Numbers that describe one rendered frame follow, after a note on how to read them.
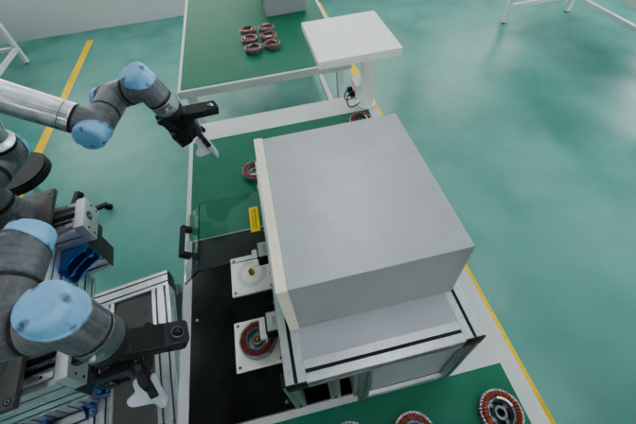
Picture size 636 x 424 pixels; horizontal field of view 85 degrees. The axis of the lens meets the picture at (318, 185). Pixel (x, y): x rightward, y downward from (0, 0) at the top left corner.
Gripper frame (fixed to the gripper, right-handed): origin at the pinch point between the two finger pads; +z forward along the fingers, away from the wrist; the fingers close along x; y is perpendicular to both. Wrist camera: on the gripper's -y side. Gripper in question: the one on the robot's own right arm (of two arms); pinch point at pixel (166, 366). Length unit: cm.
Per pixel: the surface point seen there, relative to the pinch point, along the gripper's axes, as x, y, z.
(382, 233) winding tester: -3, -50, -17
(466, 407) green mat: 26, -65, 40
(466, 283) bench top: -4, -87, 40
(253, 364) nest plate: -5.2, -11.7, 37.0
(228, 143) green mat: -112, -23, 40
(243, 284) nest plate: -32, -15, 37
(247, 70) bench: -177, -48, 40
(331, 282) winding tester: 2.7, -36.4, -15.5
